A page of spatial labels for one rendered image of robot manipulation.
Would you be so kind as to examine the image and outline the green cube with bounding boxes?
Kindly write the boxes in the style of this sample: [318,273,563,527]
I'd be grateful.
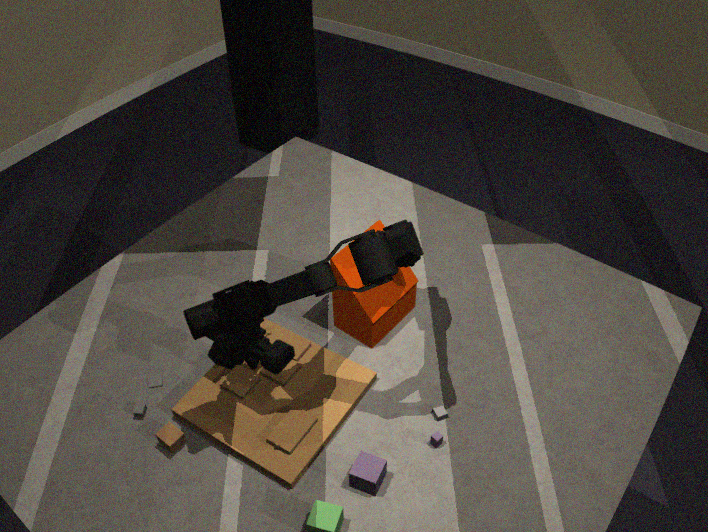
[306,500,344,532]

